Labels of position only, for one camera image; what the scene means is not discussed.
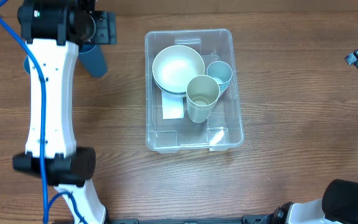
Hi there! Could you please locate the mint green small cup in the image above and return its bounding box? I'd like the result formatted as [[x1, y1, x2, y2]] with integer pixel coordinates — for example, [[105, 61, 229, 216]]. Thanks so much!
[[219, 85, 228, 92]]

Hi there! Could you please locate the cream tall cup front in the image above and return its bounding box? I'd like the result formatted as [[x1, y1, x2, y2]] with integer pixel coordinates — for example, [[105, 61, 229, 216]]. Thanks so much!
[[186, 75, 220, 123]]

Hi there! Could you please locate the white label in container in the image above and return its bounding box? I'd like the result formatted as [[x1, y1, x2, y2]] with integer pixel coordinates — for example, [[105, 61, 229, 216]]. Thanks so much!
[[162, 93, 185, 119]]

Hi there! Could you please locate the cream bowl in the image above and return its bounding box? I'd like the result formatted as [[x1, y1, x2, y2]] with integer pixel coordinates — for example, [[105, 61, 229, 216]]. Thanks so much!
[[152, 45, 205, 88], [161, 89, 186, 98]]

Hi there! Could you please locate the clear plastic storage container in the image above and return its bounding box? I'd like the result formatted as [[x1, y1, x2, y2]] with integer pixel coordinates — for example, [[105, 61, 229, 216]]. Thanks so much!
[[145, 29, 244, 154]]

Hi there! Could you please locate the dark blue tall cup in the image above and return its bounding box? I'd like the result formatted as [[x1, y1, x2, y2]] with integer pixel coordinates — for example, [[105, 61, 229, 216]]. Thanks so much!
[[78, 45, 108, 78], [23, 56, 30, 75]]

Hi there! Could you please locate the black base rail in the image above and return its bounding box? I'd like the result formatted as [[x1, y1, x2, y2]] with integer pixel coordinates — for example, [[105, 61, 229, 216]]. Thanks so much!
[[109, 212, 286, 224]]

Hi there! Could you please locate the light blue small cup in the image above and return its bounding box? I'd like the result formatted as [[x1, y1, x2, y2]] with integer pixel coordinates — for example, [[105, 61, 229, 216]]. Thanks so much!
[[219, 82, 230, 90]]

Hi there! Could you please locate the grey small cup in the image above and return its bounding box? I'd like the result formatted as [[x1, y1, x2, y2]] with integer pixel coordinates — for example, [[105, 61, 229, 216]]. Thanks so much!
[[206, 61, 232, 85]]

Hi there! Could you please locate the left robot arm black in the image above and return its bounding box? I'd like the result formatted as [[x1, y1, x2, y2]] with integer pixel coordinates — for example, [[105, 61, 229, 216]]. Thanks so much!
[[12, 1, 116, 223]]

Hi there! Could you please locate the left blue cable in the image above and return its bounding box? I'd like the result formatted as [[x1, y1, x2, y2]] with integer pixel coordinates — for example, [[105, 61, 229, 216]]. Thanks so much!
[[0, 0, 88, 224]]

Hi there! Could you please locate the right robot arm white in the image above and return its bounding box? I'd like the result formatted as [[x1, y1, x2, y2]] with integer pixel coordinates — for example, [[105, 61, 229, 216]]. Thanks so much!
[[260, 49, 358, 224]]

